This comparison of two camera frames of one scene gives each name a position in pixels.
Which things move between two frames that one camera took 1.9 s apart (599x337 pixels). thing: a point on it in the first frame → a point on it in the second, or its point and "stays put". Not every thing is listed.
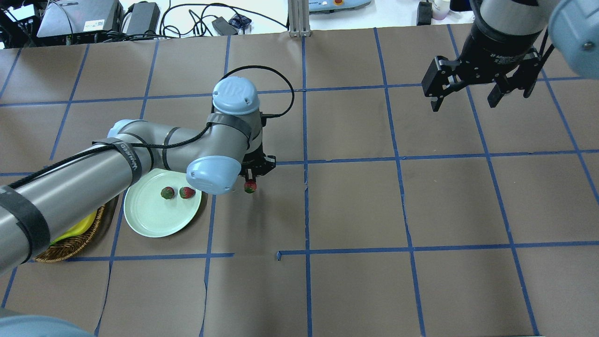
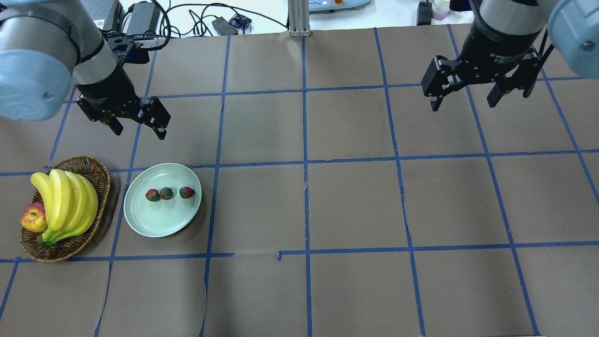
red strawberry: (250, 186) → (152, 195)
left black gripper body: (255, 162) → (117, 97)
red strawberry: (186, 192) stays put
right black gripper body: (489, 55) stays put
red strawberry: (167, 193) stays put
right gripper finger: (435, 103) stays put
